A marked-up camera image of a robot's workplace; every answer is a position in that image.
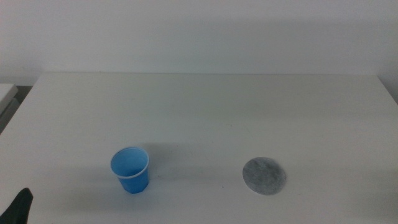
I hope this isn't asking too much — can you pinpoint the blue plastic cup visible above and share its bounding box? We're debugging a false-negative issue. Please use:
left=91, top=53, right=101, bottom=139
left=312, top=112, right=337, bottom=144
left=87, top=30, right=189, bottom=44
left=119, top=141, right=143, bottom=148
left=110, top=147, right=150, bottom=195

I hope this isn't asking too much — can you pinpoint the round grey felt cup mat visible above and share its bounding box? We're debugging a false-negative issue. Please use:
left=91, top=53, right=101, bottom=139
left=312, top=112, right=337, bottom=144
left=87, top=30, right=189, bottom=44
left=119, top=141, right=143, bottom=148
left=242, top=157, right=287, bottom=196

